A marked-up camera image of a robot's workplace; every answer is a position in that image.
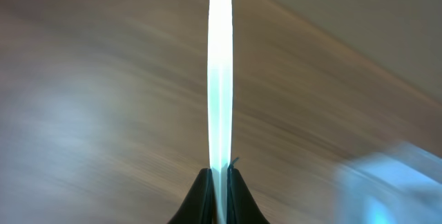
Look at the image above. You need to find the white fork handle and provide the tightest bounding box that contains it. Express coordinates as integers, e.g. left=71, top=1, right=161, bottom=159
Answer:
left=207, top=0, right=233, bottom=223

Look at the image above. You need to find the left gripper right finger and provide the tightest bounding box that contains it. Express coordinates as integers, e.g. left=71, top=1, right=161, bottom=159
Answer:
left=227, top=157, right=269, bottom=224

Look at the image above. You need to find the left clear plastic container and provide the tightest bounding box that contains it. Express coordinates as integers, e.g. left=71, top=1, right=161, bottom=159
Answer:
left=334, top=143, right=441, bottom=224

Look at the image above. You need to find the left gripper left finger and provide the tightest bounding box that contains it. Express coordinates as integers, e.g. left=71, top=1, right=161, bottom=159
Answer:
left=168, top=168, right=214, bottom=224

